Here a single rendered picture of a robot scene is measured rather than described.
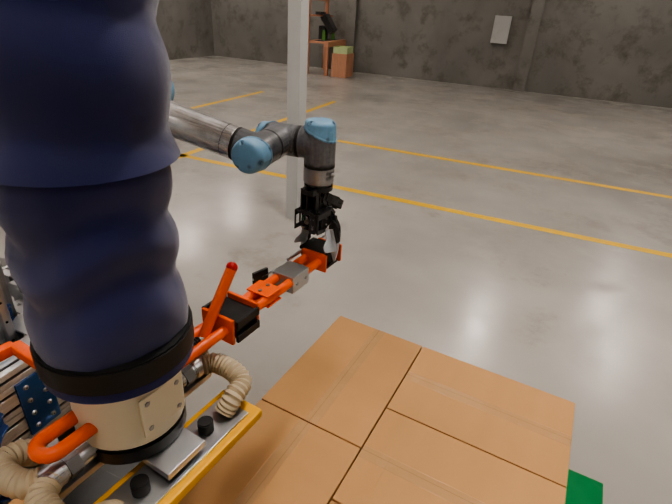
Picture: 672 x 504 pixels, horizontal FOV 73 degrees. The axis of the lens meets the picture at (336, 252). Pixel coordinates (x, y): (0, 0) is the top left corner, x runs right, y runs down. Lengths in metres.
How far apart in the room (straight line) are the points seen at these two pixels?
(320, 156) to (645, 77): 14.32
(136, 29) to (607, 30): 14.63
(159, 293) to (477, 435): 1.29
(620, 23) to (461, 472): 14.05
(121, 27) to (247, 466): 1.27
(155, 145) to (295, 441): 1.19
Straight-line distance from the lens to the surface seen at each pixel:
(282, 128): 1.10
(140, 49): 0.57
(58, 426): 0.84
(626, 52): 15.07
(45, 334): 0.71
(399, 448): 1.62
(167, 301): 0.68
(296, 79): 4.00
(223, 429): 0.92
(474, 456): 1.67
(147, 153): 0.59
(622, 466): 2.68
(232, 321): 0.93
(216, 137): 1.03
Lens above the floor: 1.78
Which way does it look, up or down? 28 degrees down
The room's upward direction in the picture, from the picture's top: 4 degrees clockwise
